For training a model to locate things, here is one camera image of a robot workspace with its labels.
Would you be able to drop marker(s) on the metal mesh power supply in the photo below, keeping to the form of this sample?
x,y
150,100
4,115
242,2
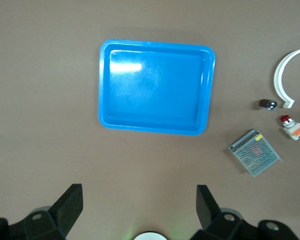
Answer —
x,y
255,155

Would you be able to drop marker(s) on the small black capacitor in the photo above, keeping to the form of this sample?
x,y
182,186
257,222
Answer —
x,y
266,104

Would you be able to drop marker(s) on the large white curved clamp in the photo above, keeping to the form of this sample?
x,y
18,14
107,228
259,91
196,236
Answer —
x,y
277,82

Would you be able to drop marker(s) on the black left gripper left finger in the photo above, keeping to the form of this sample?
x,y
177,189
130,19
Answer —
x,y
62,212

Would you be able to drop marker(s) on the red pushbutton white orange body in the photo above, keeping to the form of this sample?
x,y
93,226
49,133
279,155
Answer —
x,y
293,130

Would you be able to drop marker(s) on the blue plastic tray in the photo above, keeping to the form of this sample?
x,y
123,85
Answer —
x,y
155,95

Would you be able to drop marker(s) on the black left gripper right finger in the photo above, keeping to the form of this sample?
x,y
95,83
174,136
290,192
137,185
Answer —
x,y
210,215

